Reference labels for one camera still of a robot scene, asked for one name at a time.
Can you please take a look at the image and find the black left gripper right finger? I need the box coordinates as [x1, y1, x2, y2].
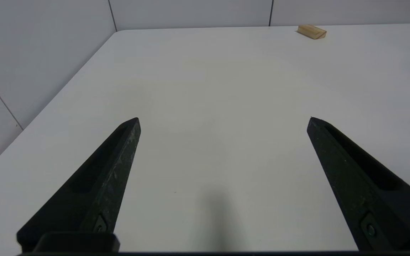
[307, 117, 410, 252]

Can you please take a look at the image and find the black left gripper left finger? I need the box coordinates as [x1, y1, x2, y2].
[16, 117, 141, 253]

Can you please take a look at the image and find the small wooden block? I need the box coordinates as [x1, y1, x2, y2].
[297, 24, 327, 40]

